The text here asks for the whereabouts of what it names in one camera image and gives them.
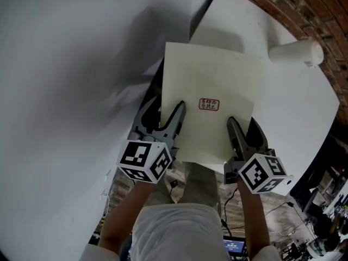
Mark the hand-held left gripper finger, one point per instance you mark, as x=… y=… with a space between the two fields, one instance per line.
x=175 y=115
x=148 y=113

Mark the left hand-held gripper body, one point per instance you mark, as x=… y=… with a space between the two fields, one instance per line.
x=141 y=156

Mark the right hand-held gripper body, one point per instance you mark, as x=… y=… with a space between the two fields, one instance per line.
x=261 y=174

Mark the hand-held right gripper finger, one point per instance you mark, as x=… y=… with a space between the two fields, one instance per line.
x=237 y=137
x=257 y=139

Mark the cream item red label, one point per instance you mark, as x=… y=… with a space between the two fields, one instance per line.
x=209 y=75

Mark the person's right forearm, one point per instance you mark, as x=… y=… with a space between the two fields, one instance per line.
x=254 y=222

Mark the person's left forearm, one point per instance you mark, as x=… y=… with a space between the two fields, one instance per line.
x=122 y=216

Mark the small black adapter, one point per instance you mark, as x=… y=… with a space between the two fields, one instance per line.
x=174 y=183

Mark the white table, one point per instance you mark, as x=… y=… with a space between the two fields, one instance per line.
x=288 y=105

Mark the laptop with lit screen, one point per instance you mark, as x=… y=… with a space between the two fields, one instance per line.
x=234 y=247

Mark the person's white shirt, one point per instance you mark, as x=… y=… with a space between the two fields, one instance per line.
x=176 y=232

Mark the white cylinder roll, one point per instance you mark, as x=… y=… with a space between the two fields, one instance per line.
x=295 y=52

